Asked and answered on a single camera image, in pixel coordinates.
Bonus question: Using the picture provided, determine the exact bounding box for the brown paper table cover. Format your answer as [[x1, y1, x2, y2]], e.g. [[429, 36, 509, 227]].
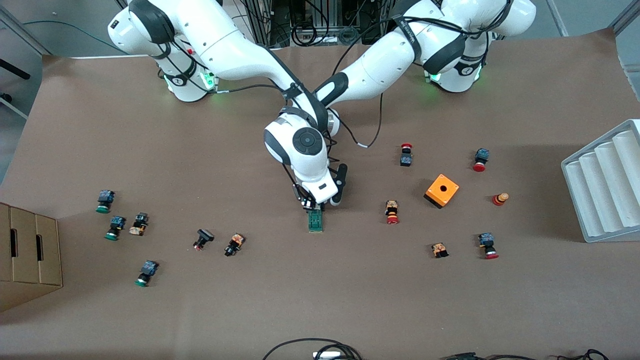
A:
[[0, 27, 640, 360]]

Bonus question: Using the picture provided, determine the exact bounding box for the black square push button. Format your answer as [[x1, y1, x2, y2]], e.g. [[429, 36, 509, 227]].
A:
[[192, 228, 215, 252]]

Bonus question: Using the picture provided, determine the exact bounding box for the green push button blue block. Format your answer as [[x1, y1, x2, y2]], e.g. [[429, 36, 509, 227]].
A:
[[104, 215, 127, 242], [134, 259, 160, 288], [95, 189, 116, 215]]

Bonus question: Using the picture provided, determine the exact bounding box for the red push button blue block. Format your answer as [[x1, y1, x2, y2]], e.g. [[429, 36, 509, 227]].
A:
[[477, 232, 500, 261], [472, 147, 490, 173]]

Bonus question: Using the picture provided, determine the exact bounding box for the aluminium profile rack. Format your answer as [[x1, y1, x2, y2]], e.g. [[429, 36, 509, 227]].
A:
[[245, 0, 401, 47]]

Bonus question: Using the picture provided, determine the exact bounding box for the brown cardboard box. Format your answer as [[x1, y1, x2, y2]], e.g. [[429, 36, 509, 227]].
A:
[[0, 201, 64, 314]]

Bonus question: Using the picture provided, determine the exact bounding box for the grey ribbed plastic tray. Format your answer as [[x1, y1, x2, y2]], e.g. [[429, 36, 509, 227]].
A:
[[560, 118, 640, 244]]

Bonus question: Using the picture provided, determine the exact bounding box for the short black bar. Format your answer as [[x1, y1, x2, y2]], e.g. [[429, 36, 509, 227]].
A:
[[0, 57, 32, 81]]

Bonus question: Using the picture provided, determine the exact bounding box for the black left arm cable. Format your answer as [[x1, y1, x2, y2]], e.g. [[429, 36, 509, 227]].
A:
[[330, 92, 386, 149]]

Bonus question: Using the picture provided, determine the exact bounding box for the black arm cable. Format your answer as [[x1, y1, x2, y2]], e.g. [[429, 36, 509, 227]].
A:
[[330, 92, 386, 149], [215, 83, 288, 95]]

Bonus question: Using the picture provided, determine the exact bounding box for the black selector switch orange block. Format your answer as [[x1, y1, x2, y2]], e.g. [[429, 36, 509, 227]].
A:
[[223, 232, 246, 258]]

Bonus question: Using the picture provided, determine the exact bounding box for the orange switch enclosure box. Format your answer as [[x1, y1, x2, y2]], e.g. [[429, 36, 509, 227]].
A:
[[423, 173, 460, 210]]

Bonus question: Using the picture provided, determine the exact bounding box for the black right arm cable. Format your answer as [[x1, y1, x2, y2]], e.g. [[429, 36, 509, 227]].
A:
[[215, 83, 288, 95]]

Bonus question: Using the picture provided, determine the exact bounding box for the black cable bundle loop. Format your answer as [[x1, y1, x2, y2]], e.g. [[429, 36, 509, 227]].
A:
[[262, 338, 363, 360]]

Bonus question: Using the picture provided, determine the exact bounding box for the black switch cream orange block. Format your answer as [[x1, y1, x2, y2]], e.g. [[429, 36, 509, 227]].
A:
[[128, 212, 150, 237]]

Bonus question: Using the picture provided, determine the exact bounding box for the thin green cable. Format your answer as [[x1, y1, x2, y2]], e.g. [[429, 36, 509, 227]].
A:
[[22, 19, 118, 55]]

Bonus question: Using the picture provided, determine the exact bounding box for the thin black curled cable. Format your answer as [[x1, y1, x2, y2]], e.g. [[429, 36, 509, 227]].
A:
[[557, 348, 611, 360]]

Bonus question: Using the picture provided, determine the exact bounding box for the grey aluminium frame bar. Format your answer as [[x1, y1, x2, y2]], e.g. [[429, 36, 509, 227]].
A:
[[608, 0, 640, 37], [0, 7, 52, 57]]

